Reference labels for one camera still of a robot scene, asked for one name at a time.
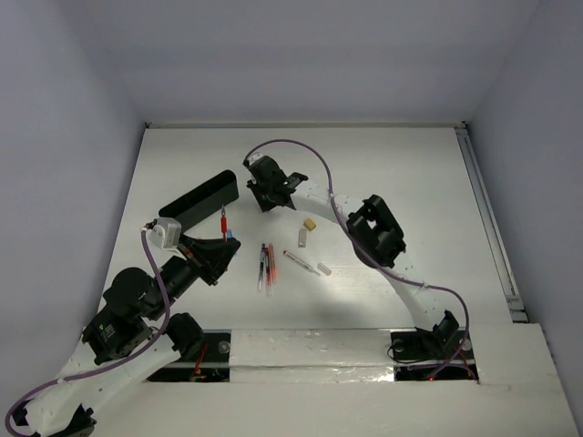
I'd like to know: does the red clear pen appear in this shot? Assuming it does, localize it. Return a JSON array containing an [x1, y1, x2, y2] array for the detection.
[[266, 243, 277, 296]]

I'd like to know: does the yellow eraser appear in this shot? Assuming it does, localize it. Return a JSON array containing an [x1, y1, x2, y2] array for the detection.
[[304, 218, 316, 230]]

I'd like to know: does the white refill pen red end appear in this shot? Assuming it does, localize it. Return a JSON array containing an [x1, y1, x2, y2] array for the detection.
[[283, 250, 321, 277]]

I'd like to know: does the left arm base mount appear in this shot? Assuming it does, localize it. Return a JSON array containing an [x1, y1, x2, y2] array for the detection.
[[147, 330, 231, 383]]

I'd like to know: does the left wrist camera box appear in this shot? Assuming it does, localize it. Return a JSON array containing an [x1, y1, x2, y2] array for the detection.
[[146, 217, 181, 251]]

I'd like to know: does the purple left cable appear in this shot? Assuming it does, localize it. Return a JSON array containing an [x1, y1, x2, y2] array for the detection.
[[2, 222, 174, 436]]

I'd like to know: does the black pen holder box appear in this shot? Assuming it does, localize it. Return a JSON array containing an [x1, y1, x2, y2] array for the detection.
[[159, 169, 240, 232]]

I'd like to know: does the purple cable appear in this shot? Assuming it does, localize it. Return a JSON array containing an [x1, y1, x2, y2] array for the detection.
[[2, 222, 174, 436], [243, 138, 471, 381]]

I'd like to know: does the black gel pen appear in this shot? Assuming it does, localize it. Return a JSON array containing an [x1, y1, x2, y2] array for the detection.
[[257, 243, 266, 292]]

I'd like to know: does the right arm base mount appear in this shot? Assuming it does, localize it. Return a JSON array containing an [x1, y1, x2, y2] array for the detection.
[[387, 310, 478, 381]]

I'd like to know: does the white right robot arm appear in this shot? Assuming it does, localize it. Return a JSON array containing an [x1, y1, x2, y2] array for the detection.
[[243, 153, 459, 357]]

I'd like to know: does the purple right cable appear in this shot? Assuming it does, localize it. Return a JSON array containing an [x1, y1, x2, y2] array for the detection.
[[243, 138, 471, 381]]

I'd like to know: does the grey eraser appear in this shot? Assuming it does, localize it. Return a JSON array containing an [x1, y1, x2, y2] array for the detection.
[[298, 229, 307, 248]]

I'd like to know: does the clear pen cap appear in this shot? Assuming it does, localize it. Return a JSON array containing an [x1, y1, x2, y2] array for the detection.
[[317, 263, 332, 276]]

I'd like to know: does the red gel pen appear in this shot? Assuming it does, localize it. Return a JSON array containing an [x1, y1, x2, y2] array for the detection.
[[220, 206, 229, 241]]

